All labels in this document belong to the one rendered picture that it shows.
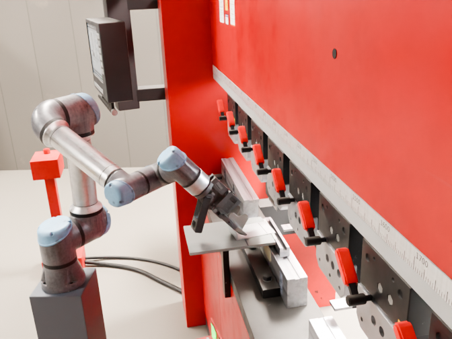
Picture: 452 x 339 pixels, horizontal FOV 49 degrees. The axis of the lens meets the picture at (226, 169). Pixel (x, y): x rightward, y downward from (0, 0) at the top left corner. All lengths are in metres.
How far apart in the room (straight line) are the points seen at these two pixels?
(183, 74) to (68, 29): 2.89
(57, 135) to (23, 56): 3.73
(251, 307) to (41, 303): 0.76
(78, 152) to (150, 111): 3.52
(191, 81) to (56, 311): 1.12
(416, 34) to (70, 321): 1.51
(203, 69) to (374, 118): 1.57
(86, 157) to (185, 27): 0.96
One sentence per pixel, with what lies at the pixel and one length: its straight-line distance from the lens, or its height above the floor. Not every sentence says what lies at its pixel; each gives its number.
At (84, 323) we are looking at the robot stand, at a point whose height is 0.66.
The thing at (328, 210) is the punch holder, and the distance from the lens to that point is 0.98.
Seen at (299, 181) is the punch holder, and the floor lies 1.31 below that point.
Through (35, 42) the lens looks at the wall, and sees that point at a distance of 5.18.
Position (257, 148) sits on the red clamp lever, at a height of 1.31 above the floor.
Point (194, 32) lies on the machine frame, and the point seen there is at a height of 1.55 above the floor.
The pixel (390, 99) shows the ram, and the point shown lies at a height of 1.58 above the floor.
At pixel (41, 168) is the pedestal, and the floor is 0.75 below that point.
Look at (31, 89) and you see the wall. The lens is 5.29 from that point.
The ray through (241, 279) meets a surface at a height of 0.88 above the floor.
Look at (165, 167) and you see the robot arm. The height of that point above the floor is 1.26.
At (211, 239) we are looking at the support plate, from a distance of 1.55.
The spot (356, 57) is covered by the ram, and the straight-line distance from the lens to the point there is 0.82.
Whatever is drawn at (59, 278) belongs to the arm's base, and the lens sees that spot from 1.81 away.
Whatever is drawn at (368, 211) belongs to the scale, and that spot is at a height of 1.39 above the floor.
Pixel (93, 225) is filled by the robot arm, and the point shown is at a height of 0.96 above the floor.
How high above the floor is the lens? 1.74
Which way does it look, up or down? 21 degrees down
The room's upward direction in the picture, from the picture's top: 2 degrees counter-clockwise
